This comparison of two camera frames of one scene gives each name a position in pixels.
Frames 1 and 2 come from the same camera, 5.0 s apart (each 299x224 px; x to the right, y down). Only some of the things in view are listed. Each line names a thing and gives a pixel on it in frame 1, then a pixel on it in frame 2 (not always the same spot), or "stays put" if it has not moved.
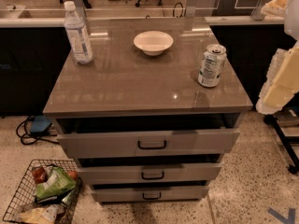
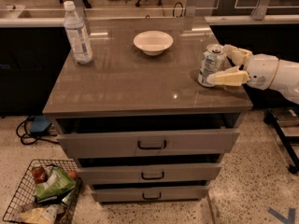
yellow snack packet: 46,215 stays put
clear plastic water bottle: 78,35 stays put
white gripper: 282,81 -> 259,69
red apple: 73,175 stays put
